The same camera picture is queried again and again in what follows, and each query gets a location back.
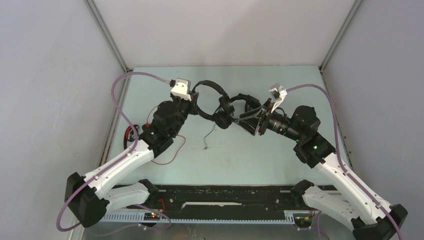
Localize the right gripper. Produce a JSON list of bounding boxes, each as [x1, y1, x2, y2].
[[234, 98, 303, 143]]

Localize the black headset with microphone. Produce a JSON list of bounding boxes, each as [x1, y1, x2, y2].
[[230, 93, 262, 113]]

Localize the small black foam headphones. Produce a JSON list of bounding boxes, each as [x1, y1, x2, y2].
[[191, 80, 235, 150]]

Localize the red headphones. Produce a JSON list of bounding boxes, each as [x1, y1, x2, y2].
[[123, 105, 187, 166]]

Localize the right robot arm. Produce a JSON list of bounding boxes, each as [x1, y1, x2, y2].
[[234, 104, 408, 240]]

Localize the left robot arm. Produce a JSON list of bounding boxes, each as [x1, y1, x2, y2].
[[64, 93, 197, 228]]

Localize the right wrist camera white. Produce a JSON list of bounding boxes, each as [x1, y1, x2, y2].
[[268, 83, 287, 113]]

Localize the left aluminium corner post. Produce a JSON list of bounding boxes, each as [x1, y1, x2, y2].
[[83, 0, 131, 74]]

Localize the aluminium corner post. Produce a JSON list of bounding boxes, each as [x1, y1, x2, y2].
[[83, 0, 131, 74], [319, 0, 365, 72]]

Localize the black mounting rail base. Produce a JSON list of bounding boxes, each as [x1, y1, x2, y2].
[[105, 184, 326, 223]]

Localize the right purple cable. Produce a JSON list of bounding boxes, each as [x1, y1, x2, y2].
[[285, 83, 405, 240]]

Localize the purple cable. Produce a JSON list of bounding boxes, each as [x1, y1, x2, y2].
[[56, 72, 173, 232], [285, 83, 405, 240]]

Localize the right aluminium corner post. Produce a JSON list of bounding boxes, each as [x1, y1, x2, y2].
[[319, 0, 365, 72]]

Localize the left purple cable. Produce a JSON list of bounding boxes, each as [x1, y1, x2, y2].
[[56, 72, 173, 232]]

